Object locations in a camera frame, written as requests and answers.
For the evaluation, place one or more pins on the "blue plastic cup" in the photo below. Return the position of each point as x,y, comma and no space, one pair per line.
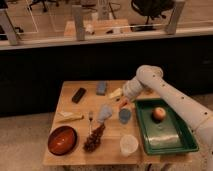
124,115

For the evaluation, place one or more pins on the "wooden table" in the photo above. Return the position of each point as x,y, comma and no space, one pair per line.
108,153

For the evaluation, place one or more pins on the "black office chair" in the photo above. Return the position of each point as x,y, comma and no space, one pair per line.
151,9

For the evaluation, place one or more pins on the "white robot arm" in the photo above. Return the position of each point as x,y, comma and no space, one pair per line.
197,116

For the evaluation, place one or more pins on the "orange round fruit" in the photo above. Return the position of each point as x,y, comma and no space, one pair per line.
159,113

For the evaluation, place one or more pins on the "green plastic tray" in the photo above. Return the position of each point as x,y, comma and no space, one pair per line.
169,136

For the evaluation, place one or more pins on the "blue sponge block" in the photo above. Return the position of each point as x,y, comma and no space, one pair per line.
101,88

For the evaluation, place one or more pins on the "black rectangular box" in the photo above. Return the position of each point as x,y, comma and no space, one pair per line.
78,95

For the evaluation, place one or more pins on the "red brown bowl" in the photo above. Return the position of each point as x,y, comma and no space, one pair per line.
62,140

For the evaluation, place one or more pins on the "yellow banana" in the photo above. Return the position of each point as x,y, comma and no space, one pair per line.
69,116

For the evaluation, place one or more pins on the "silver fork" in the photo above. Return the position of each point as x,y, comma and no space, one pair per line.
90,116

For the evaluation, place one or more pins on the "orange carrot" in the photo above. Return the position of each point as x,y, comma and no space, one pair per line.
124,102

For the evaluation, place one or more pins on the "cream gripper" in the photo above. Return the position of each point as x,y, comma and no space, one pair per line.
116,93

